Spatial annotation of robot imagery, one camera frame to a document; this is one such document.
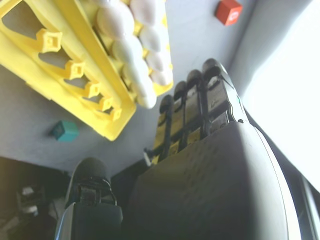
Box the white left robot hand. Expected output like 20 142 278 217
53 57 301 240

